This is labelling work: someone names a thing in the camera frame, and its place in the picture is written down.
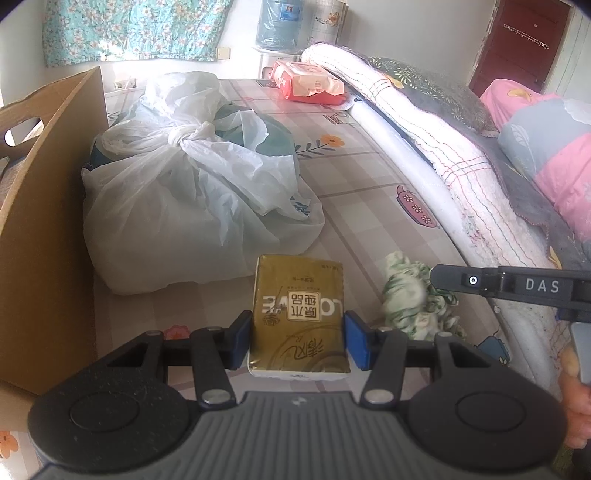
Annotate red wet wipes pack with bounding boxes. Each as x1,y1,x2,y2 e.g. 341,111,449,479
270,60,347,103

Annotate rolled printed mat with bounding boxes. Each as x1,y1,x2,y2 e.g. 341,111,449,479
309,0,350,47

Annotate white stitched blanket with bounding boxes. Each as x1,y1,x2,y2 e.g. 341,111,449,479
300,42,591,352

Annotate green white cloth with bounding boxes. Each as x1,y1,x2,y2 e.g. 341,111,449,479
379,251,467,343

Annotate grey floral pillow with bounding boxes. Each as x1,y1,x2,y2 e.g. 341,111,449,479
369,56,500,137

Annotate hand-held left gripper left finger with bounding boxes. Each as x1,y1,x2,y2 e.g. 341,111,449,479
108,310,253,409

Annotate person's right hand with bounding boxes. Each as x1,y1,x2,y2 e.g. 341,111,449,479
556,346,591,450

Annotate blue water bottle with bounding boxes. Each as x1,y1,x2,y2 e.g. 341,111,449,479
255,0,306,52

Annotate white hook rack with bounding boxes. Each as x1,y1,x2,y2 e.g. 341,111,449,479
503,23,550,51

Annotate white plastic bag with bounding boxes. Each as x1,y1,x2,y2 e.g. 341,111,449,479
82,70,327,296

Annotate white water dispenser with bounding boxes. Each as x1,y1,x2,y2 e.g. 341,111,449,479
252,46,306,82

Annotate dark red door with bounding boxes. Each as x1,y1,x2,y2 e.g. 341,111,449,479
468,0,574,98

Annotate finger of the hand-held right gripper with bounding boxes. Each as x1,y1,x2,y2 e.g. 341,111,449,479
429,264,504,301

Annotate cardboard box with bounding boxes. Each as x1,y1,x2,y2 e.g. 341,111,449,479
0,65,110,398

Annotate gold tissue pack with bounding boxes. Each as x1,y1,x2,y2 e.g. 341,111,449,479
247,254,353,382

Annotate teal floral cloth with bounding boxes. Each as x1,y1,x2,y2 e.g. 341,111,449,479
42,0,234,68

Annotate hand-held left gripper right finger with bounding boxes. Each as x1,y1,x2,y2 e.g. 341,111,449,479
344,310,486,409

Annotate pink grey-blue quilt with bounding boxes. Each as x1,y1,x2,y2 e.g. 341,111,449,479
479,78,591,241

